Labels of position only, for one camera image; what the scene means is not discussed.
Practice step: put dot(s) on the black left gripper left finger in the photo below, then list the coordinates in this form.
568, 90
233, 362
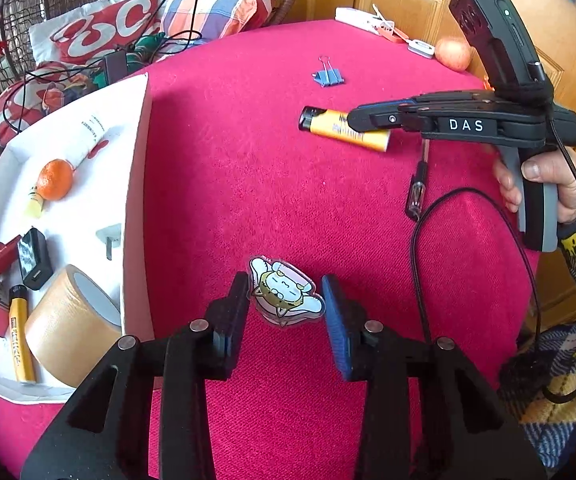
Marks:
102, 432

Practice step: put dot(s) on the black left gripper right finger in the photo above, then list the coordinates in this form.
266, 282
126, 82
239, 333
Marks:
428, 413

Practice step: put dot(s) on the brown tape roll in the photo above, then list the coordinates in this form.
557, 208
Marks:
72, 326

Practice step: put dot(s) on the yellow glue tube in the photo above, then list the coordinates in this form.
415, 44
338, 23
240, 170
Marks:
18, 315

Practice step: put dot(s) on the black USB charger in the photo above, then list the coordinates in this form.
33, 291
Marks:
34, 262

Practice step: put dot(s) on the yellow black lighter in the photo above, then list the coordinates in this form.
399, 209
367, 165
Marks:
333, 124

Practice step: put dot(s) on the cartoon sticker badge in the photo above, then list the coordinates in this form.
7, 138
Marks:
283, 294

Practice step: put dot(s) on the orange tangerine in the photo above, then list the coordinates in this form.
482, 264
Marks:
55, 180

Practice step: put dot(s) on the small yellow liquid bottle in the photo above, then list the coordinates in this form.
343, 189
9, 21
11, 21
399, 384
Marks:
35, 204

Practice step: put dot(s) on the right hand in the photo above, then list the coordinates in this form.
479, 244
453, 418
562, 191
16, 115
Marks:
549, 167

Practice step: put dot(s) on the apple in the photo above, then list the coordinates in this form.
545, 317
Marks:
454, 53

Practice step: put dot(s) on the small screwdriver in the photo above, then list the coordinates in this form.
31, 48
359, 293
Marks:
418, 184

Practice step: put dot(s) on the white power strip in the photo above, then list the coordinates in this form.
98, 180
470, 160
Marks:
368, 22

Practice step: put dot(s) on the blue binder clips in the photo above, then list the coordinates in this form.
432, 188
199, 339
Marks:
327, 76

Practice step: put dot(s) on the white cardboard tray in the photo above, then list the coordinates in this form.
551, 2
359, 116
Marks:
99, 225

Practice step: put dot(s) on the plaid colourful pillow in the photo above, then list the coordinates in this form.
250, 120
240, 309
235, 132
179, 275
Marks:
209, 19

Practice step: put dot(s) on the red white seat cushion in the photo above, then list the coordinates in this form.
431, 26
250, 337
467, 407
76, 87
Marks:
41, 92

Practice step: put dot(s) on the red white square pillow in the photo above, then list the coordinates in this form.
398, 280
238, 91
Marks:
117, 25

